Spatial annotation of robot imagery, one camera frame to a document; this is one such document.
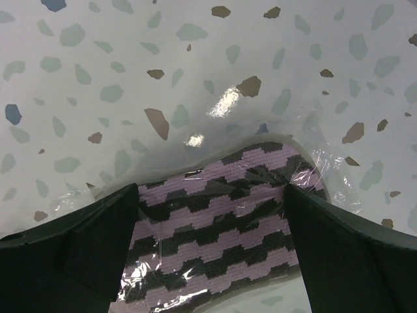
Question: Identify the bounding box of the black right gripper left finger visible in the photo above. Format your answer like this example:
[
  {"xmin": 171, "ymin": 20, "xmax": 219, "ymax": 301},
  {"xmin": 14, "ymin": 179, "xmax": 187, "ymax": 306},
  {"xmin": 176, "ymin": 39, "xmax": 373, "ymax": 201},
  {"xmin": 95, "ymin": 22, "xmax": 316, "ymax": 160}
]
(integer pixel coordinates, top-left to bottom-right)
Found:
[{"xmin": 1, "ymin": 184, "xmax": 139, "ymax": 313}]

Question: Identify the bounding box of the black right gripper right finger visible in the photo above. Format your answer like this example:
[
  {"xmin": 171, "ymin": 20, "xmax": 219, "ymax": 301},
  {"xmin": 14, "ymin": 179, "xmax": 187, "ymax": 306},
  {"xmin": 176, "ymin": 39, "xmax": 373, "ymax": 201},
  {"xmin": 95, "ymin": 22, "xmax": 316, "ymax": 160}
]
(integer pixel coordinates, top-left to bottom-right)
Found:
[{"xmin": 283, "ymin": 185, "xmax": 416, "ymax": 312}]

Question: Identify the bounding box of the purple wavy sponge pack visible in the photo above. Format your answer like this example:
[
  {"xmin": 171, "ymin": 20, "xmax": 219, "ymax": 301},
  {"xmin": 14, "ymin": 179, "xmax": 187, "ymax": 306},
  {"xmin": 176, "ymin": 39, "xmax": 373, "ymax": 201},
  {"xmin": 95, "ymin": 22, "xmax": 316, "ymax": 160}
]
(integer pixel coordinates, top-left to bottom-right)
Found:
[{"xmin": 48, "ymin": 133, "xmax": 362, "ymax": 313}]

